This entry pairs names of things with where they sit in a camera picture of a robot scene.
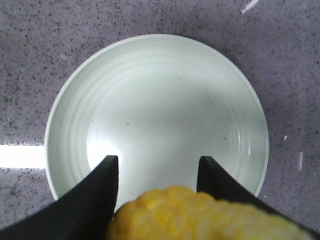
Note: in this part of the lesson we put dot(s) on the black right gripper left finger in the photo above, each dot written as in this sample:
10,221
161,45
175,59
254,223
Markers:
83,213

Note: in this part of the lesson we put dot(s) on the yellow corn cob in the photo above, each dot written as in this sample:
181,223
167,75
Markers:
179,213

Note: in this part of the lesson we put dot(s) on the green plate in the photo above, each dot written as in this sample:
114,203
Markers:
158,102

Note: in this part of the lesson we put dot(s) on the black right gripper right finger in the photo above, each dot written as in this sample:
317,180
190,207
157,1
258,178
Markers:
214,180

